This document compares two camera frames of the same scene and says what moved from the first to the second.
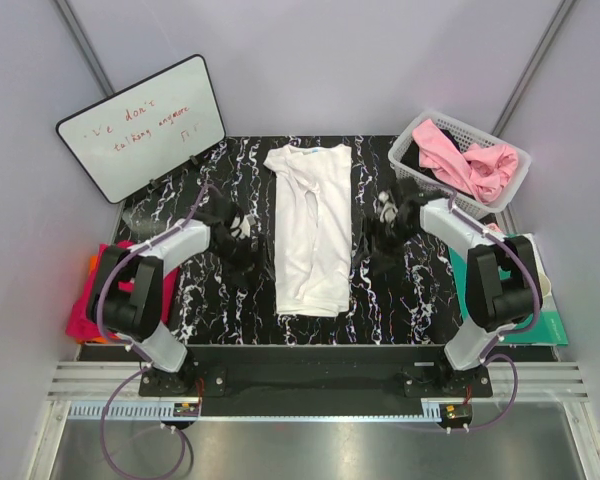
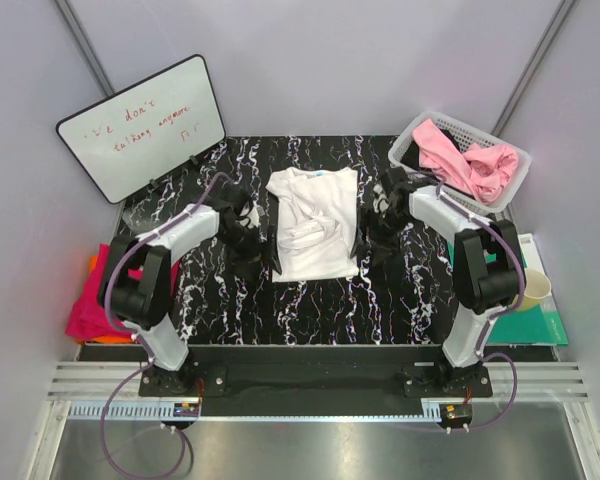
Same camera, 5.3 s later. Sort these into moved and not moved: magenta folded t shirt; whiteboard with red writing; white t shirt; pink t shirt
Moved: white t shirt
Not moved: pink t shirt; magenta folded t shirt; whiteboard with red writing
